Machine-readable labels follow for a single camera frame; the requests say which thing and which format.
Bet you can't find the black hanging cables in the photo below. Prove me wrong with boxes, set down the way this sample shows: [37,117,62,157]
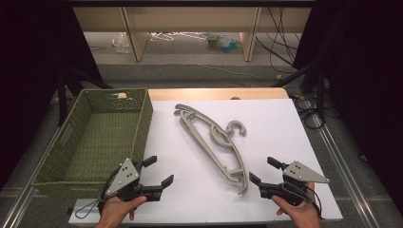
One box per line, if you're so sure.
[255,7,302,67]

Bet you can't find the black metal stand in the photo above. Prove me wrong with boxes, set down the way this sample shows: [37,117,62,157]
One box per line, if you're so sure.
[270,59,328,124]
[56,66,114,127]

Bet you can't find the white wire hangers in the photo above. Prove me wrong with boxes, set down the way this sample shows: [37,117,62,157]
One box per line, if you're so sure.
[149,30,208,43]

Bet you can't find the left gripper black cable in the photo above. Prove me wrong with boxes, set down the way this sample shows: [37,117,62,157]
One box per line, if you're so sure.
[74,170,120,220]

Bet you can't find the person's left hand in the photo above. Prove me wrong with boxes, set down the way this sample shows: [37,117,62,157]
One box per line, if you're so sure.
[96,196,148,228]

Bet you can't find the dark curtain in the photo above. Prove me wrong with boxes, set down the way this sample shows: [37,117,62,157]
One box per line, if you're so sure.
[0,0,105,191]
[292,0,403,208]

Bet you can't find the colourful plastic toys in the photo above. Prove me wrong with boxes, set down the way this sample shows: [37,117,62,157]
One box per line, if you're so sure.
[206,32,243,54]

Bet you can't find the clear plastic bag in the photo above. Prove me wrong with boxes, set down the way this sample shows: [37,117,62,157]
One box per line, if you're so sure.
[111,31,131,54]

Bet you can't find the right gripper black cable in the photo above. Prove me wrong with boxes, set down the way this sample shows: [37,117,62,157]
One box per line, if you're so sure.
[280,180,325,220]

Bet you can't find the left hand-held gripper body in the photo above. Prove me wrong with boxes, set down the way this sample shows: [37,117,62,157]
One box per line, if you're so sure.
[105,157,163,202]

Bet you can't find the beige wooden shelf unit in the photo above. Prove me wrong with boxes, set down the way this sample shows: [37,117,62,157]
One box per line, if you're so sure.
[72,7,313,63]

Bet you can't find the white floor cord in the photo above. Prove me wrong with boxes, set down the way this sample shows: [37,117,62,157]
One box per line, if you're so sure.
[196,64,275,81]

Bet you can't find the silver metal rail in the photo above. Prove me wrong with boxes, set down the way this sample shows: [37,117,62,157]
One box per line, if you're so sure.
[0,126,63,228]
[308,101,381,228]

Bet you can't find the green woven basket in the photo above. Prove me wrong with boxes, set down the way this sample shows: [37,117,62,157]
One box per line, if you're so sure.
[31,87,154,200]

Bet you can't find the person's right hand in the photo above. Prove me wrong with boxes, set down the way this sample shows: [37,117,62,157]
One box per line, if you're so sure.
[271,182,322,228]

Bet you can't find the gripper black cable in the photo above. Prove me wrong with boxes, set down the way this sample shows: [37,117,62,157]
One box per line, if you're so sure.
[280,180,325,220]
[74,170,120,220]

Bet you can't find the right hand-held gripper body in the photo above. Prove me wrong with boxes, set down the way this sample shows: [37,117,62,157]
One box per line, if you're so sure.
[258,161,331,207]

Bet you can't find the black coiled floor cables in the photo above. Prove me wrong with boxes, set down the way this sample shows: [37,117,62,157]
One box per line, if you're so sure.
[293,94,326,130]

